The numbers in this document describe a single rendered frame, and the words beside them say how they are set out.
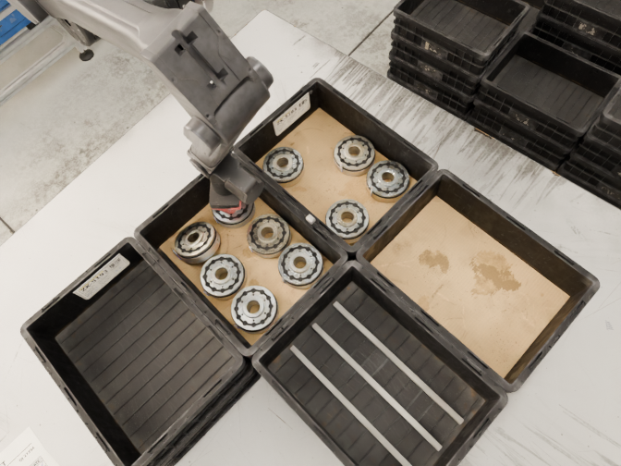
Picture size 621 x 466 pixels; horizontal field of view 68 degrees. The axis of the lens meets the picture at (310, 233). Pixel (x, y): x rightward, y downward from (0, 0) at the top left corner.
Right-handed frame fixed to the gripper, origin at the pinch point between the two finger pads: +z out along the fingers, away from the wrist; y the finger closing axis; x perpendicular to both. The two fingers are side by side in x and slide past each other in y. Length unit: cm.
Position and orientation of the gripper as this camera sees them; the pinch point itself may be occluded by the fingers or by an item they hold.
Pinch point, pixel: (230, 202)
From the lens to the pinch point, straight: 113.7
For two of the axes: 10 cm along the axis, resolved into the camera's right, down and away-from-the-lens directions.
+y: -0.1, -9.3, 3.7
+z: -0.3, 3.7, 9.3
